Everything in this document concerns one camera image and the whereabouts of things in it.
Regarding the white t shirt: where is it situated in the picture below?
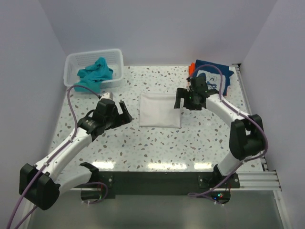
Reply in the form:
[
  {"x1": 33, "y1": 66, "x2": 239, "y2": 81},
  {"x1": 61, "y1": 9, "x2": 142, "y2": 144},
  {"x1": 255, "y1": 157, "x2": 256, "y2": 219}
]
[{"x1": 139, "y1": 92, "x2": 181, "y2": 128}]

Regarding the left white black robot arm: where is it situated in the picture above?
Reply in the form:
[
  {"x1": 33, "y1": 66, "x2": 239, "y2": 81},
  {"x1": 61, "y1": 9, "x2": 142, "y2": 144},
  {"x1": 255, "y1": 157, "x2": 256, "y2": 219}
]
[{"x1": 19, "y1": 98, "x2": 132, "y2": 210}]

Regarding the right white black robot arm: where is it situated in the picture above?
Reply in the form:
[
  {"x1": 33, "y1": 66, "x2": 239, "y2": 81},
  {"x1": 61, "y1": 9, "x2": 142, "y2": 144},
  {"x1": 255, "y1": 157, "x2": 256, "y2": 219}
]
[{"x1": 174, "y1": 77, "x2": 268, "y2": 177}]

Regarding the blue printed folded t shirt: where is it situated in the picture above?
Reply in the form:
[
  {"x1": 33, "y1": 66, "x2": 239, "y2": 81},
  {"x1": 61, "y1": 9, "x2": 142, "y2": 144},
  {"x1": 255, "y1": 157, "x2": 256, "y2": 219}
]
[{"x1": 194, "y1": 60, "x2": 234, "y2": 96}]

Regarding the orange folded t shirt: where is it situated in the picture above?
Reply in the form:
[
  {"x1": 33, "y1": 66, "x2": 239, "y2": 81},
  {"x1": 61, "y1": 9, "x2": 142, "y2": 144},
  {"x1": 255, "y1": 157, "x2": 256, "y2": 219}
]
[{"x1": 188, "y1": 62, "x2": 229, "y2": 97}]

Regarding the teal t shirt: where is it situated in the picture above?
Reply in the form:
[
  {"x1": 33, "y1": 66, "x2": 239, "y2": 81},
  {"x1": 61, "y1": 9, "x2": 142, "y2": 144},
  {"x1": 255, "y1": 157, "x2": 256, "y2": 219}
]
[{"x1": 74, "y1": 57, "x2": 113, "y2": 94}]

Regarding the white plastic basket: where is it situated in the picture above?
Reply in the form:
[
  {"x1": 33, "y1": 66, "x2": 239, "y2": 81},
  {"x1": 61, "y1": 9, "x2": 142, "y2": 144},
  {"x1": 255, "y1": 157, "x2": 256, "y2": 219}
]
[{"x1": 63, "y1": 49, "x2": 124, "y2": 89}]

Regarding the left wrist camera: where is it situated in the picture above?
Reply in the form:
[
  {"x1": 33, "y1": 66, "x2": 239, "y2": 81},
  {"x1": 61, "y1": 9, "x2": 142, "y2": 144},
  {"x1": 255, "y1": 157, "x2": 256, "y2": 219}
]
[{"x1": 100, "y1": 92, "x2": 113, "y2": 100}]

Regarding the aluminium right side rail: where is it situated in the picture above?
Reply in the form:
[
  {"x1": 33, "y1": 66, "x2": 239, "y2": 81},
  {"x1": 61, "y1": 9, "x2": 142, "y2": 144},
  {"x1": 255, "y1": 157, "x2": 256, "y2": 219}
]
[{"x1": 232, "y1": 64, "x2": 269, "y2": 172}]

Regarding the aluminium rail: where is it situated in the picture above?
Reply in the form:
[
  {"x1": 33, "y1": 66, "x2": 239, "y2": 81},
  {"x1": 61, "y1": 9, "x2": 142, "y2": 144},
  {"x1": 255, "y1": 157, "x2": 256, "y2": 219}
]
[
  {"x1": 70, "y1": 172, "x2": 281, "y2": 191},
  {"x1": 232, "y1": 64, "x2": 269, "y2": 172}
]

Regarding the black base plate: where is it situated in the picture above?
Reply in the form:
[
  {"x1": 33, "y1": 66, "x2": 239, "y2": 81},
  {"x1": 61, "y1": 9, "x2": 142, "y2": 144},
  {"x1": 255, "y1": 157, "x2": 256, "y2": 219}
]
[{"x1": 78, "y1": 167, "x2": 241, "y2": 200}]

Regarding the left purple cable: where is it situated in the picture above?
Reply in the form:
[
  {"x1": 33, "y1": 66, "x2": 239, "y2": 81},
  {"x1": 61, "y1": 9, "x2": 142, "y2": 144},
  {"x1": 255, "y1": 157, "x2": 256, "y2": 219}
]
[{"x1": 6, "y1": 85, "x2": 110, "y2": 229}]

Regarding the aluminium front rail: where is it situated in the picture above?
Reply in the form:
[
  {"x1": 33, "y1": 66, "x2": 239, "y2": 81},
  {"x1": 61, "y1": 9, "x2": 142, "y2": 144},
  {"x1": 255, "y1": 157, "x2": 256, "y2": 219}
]
[{"x1": 70, "y1": 172, "x2": 281, "y2": 191}]

